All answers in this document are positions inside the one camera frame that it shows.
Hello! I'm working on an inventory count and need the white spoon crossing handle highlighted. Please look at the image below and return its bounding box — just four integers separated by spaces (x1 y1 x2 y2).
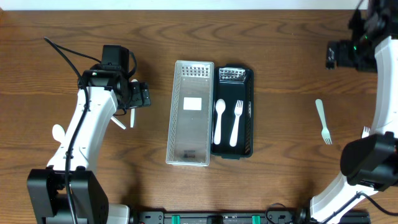
111 116 126 129

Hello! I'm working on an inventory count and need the black plastic basket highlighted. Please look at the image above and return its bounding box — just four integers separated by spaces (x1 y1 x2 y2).
210 64 254 160

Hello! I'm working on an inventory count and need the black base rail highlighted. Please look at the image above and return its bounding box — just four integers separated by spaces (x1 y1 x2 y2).
130 203 371 224

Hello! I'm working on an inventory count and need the translucent white spoon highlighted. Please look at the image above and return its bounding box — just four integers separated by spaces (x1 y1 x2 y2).
129 78 139 129

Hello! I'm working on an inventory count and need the white plastic fork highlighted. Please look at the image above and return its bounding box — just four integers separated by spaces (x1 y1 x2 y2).
229 100 243 147
361 126 371 138

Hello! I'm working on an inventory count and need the pale green plastic fork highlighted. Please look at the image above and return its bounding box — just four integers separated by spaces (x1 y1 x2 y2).
315 99 332 145

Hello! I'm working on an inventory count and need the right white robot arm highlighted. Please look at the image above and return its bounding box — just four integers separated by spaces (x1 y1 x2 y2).
309 36 397 223

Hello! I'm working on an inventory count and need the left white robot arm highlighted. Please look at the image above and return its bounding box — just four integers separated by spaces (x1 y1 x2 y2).
27 86 133 223

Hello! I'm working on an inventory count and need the clear plastic basket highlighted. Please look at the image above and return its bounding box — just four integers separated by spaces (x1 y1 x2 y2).
165 60 214 167

